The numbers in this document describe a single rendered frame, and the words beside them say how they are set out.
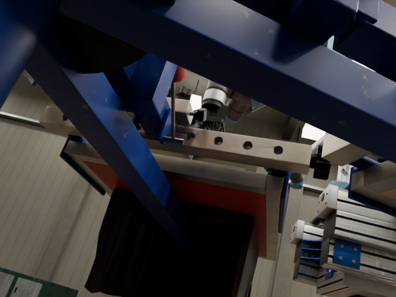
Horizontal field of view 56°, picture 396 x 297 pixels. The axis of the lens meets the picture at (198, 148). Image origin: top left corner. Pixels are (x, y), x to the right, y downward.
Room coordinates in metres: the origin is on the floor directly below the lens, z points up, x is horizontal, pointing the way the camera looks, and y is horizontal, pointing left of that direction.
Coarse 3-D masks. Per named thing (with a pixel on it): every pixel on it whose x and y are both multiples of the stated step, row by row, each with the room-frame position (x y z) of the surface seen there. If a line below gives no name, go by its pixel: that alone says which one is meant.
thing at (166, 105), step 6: (162, 108) 0.68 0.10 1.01; (138, 114) 0.70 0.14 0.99; (144, 114) 0.69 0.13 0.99; (162, 114) 0.69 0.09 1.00; (138, 120) 0.73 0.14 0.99; (144, 120) 0.72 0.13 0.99; (150, 120) 0.71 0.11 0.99; (156, 120) 0.70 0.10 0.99; (162, 120) 0.70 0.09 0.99; (144, 126) 0.75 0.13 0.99; (150, 126) 0.74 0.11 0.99; (156, 126) 0.73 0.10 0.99; (150, 132) 0.77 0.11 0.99; (156, 132) 0.76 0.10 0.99
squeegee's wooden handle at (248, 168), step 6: (150, 150) 1.08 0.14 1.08; (156, 150) 1.07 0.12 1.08; (162, 150) 1.07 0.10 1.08; (174, 156) 1.06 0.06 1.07; (180, 156) 1.05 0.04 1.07; (186, 156) 1.05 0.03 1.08; (198, 156) 1.04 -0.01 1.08; (210, 162) 1.02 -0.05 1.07; (216, 162) 1.02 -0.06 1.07; (222, 162) 1.01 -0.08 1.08; (228, 162) 1.01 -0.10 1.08; (246, 168) 0.99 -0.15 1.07; (252, 168) 0.99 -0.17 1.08
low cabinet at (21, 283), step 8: (0, 272) 7.15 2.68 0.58; (8, 272) 7.14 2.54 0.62; (16, 272) 7.12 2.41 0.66; (0, 280) 7.14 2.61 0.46; (8, 280) 7.12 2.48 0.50; (16, 280) 7.11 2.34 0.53; (24, 280) 7.09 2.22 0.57; (32, 280) 7.07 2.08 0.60; (40, 280) 7.06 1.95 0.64; (0, 288) 7.13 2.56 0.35; (8, 288) 7.12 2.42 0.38; (16, 288) 7.09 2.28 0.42; (24, 288) 7.08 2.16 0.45; (32, 288) 7.06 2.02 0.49; (40, 288) 7.04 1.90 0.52; (48, 288) 7.03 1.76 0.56; (56, 288) 7.34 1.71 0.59; (64, 288) 7.73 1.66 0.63; (0, 296) 7.13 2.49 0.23; (8, 296) 7.11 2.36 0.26; (16, 296) 7.09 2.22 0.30; (24, 296) 7.07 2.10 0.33; (32, 296) 7.05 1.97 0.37; (40, 296) 7.04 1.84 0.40; (48, 296) 7.15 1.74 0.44; (56, 296) 7.49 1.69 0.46; (64, 296) 7.90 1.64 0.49; (72, 296) 8.35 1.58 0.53
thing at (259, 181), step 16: (80, 144) 0.95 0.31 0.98; (80, 160) 0.99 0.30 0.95; (96, 160) 0.95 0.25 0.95; (160, 160) 0.88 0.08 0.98; (176, 160) 0.87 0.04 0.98; (96, 176) 1.10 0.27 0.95; (176, 176) 0.90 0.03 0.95; (192, 176) 0.86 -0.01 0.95; (208, 176) 0.85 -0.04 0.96; (224, 176) 0.84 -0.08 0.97; (240, 176) 0.82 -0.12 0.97; (256, 176) 0.81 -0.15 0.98; (272, 176) 0.80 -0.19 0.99; (112, 192) 1.23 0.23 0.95; (256, 192) 0.84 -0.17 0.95; (272, 192) 0.81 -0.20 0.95; (272, 208) 0.92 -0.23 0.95; (272, 224) 1.06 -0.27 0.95; (272, 240) 1.24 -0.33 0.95; (272, 256) 1.48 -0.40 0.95
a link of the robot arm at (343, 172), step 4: (348, 164) 1.84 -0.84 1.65; (340, 168) 1.87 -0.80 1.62; (344, 168) 1.85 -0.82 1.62; (348, 168) 1.84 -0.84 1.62; (340, 172) 1.86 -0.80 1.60; (344, 172) 1.84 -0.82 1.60; (348, 172) 1.84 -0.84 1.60; (340, 176) 1.86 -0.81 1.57; (344, 176) 1.84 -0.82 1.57; (348, 176) 1.84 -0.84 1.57; (336, 180) 1.89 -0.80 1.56; (340, 180) 1.86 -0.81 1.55; (344, 180) 1.84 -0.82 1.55; (348, 180) 1.84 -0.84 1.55
